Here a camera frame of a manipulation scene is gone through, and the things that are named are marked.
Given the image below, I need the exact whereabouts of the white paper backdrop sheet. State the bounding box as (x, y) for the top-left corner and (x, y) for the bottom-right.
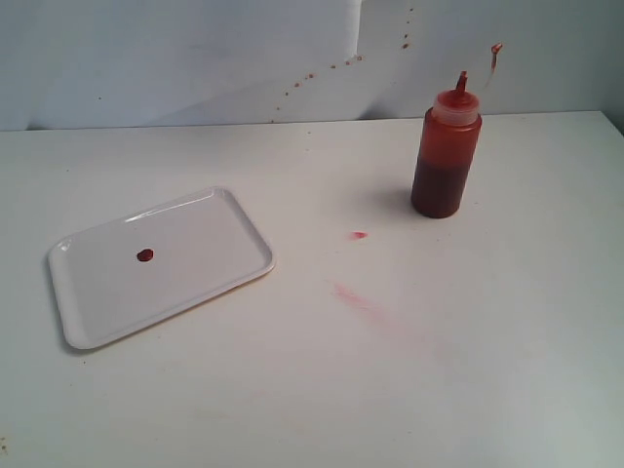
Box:
(1, 1), (362, 131)

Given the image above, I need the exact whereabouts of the red sauce blob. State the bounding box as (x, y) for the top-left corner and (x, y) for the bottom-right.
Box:
(136, 249), (154, 262)

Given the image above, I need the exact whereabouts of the white rectangular tray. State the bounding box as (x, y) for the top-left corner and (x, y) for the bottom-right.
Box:
(48, 187), (275, 351)

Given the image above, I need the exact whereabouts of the red sauce squeeze bottle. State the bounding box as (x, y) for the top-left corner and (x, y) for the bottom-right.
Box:
(410, 70), (483, 219)

